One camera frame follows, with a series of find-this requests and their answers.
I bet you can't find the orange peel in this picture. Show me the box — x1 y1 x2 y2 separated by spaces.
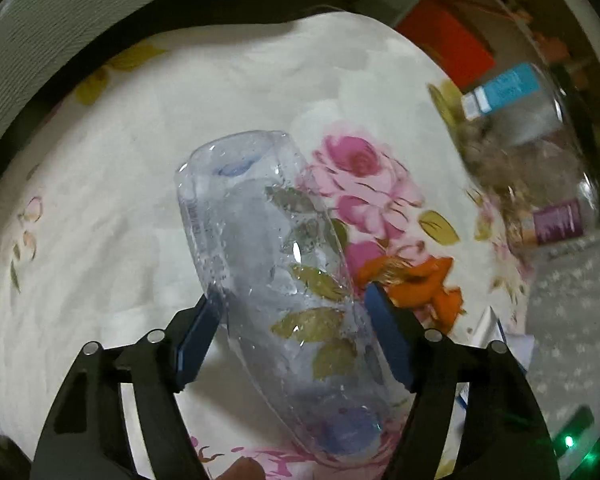
355 255 468 333

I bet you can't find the clear plastic bottle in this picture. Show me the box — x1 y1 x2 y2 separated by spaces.
174 131 416 466

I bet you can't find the red cardboard box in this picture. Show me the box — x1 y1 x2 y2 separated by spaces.
395 0 496 93

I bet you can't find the light blue carton box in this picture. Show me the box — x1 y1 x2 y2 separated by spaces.
461 62 543 121

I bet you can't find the striped armrest cover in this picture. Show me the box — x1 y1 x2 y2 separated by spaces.
0 0 221 161

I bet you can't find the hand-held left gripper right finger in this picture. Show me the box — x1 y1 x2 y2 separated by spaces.
364 282 561 480

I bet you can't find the floral tablecloth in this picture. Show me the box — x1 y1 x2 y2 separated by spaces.
0 12 536 480

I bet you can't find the purple label jar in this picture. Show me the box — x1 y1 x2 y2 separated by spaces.
500 180 600 261

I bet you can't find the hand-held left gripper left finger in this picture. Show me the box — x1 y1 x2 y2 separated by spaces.
30 292 224 480

